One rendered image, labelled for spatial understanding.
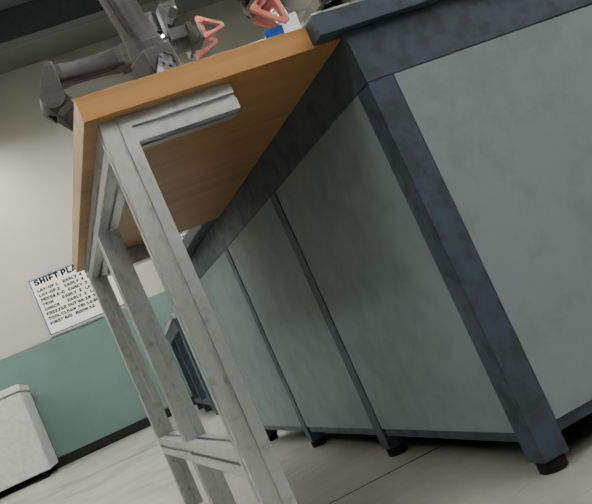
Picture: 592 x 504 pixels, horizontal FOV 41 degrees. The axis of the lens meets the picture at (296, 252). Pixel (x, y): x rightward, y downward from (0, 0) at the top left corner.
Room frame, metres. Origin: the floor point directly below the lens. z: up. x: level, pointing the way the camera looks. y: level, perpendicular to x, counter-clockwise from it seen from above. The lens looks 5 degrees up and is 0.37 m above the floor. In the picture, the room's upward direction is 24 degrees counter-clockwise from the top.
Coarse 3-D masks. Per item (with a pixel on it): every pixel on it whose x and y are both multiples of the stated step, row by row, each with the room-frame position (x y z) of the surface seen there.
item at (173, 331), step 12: (168, 324) 6.36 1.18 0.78; (168, 336) 7.21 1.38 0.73; (180, 336) 6.81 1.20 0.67; (180, 348) 6.60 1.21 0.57; (180, 360) 7.49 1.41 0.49; (192, 360) 5.73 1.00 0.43; (192, 372) 6.61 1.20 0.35; (192, 384) 7.49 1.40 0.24; (204, 384) 5.72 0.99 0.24; (204, 396) 6.61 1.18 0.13
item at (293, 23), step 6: (294, 12) 1.59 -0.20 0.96; (294, 18) 1.59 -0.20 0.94; (282, 24) 1.59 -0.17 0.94; (288, 24) 1.59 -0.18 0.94; (294, 24) 1.59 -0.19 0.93; (270, 30) 1.60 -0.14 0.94; (276, 30) 1.60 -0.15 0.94; (282, 30) 1.60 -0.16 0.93; (288, 30) 1.60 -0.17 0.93; (270, 36) 1.60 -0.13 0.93
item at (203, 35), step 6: (198, 18) 2.07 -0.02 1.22; (204, 18) 2.08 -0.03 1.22; (198, 24) 2.07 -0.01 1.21; (216, 24) 2.11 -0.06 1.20; (222, 24) 2.11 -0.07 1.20; (198, 30) 2.07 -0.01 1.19; (204, 30) 2.08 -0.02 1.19; (216, 30) 2.10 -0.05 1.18; (198, 36) 2.09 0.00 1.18; (204, 36) 2.07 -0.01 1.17; (210, 36) 2.09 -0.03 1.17; (198, 42) 2.08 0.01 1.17; (198, 48) 2.12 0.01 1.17
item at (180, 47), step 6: (186, 24) 2.08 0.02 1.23; (168, 36) 2.09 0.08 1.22; (192, 36) 2.08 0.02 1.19; (174, 42) 2.08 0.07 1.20; (180, 42) 2.09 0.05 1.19; (186, 42) 2.10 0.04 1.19; (192, 42) 2.09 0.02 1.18; (174, 48) 2.09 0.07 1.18; (180, 48) 2.10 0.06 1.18; (186, 48) 2.11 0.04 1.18; (192, 48) 2.11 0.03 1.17; (192, 54) 2.15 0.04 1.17
